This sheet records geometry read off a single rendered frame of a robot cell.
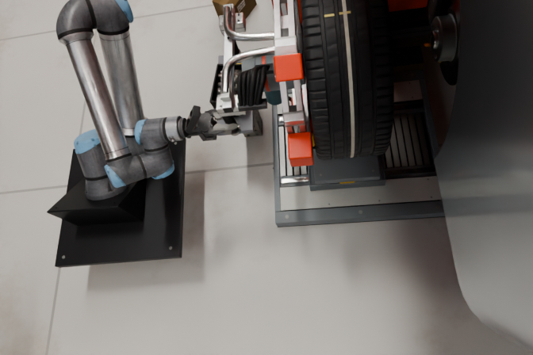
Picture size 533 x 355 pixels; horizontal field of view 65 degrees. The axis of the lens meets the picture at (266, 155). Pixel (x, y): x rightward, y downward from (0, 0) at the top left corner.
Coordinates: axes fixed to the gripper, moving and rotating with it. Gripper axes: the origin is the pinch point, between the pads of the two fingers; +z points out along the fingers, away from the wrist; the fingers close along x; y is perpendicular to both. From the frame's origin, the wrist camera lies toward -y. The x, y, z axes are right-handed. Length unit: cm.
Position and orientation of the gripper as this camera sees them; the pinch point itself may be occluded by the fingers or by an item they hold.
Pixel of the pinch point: (235, 120)
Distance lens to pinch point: 145.7
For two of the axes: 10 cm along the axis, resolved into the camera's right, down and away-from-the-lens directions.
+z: 9.9, -0.9, -1.4
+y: 1.7, 3.9, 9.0
